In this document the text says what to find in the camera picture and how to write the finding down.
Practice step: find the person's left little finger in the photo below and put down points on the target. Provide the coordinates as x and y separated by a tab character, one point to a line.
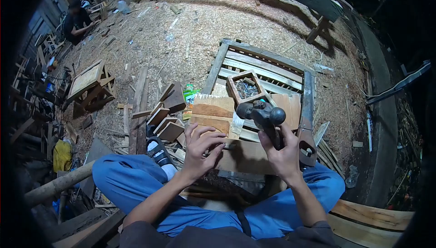
190	132

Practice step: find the clear plastic bottle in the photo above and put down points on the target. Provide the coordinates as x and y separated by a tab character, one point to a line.
123	7

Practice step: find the person's right hand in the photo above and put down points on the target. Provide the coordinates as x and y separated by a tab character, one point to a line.
286	161

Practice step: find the black hammer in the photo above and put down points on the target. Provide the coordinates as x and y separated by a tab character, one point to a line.
264	115

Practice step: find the person's left thumb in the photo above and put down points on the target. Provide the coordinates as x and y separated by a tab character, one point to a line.
215	157

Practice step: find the dark metal bar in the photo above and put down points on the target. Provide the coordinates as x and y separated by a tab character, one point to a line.
398	84

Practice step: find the yellow bag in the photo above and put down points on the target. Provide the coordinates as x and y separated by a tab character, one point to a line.
62	156

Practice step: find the stack of thin wooden strips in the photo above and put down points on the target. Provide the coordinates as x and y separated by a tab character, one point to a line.
330	156

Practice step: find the green packet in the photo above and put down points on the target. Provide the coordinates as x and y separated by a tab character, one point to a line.
189	95

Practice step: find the brown plywood board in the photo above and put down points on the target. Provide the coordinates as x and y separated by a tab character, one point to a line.
211	112

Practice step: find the person's legs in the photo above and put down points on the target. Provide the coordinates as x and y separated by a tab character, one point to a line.
136	180

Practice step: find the person's left ring finger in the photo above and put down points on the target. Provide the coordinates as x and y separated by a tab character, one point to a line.
206	130

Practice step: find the square wooden box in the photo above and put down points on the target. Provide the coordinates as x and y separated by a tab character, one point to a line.
233	95

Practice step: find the person's left index finger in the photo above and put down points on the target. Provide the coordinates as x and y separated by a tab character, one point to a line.
218	145

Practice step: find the person's right thumb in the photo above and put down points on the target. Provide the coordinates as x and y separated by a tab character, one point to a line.
266	147

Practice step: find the slatted wooden frame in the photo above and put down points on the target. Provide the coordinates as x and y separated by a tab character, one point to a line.
308	91

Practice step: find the person's left middle finger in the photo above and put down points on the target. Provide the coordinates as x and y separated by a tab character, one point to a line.
216	138

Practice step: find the plain wooden board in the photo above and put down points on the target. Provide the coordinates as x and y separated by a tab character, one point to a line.
245	159

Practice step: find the pile of small wooden boards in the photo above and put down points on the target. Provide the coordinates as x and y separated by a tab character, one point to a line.
170	118

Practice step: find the round wooden pole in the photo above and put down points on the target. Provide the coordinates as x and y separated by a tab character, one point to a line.
58	185

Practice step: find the person's body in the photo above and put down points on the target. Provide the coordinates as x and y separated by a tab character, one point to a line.
224	236

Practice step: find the person's left hand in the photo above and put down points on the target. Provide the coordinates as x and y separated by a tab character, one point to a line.
197	157

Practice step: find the person's right index finger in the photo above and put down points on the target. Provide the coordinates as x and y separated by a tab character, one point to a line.
289	135

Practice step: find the long wooden planks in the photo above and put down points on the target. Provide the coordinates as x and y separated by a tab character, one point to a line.
138	112

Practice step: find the thick light wooden planks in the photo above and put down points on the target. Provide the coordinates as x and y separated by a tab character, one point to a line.
371	219

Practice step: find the pile of nails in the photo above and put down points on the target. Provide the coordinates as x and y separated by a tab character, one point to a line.
246	88

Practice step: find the small wooden stool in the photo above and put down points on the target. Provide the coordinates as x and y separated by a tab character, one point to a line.
85	79

